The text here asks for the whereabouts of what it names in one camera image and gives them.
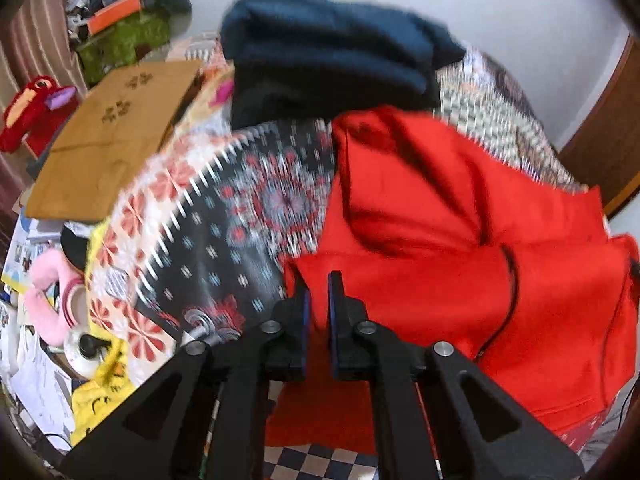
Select brown wooden door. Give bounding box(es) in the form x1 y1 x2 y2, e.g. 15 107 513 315
557 35 640 217

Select pink plush toy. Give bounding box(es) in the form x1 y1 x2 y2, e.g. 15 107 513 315
25 249 87 346

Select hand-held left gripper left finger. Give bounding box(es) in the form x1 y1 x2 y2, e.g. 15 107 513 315
60 270 313 480

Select scattered papers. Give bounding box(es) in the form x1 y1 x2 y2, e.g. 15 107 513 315
0 215 77 443

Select dark blue folded clothes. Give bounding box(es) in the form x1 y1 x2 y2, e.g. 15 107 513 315
220 0 467 131

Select striped brown curtain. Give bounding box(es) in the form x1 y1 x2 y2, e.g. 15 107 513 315
0 0 89 211

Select red zip jacket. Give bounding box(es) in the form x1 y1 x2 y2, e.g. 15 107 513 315
265 105 640 461

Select red plush toy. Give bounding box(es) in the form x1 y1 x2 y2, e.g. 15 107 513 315
0 75 81 154

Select green patterned cloth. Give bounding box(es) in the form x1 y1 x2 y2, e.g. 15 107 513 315
75 10 171 87

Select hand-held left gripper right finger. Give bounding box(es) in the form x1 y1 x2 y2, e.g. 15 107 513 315
327 270 586 480

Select wooden lap table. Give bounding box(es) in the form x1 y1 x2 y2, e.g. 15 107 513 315
25 59 206 224

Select dark grey cushion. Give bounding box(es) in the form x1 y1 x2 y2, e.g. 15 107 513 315
127 0 194 37

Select patchwork printed blanket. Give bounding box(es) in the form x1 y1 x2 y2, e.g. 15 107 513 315
85 30 640 480

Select yellow printed cloth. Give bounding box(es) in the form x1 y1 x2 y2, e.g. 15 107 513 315
70 220 137 447

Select orange box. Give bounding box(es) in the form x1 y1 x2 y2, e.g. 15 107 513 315
87 0 144 34

